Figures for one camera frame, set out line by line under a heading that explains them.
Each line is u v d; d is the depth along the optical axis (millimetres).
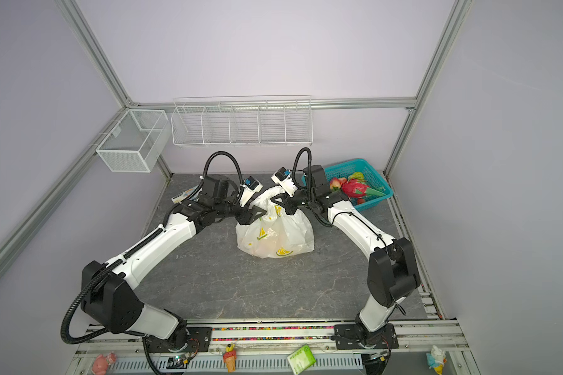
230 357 691
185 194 1052
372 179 1089
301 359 682
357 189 1046
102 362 681
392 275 451
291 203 724
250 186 680
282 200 752
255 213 727
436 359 680
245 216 705
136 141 993
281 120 1050
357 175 1119
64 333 370
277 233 877
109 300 413
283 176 695
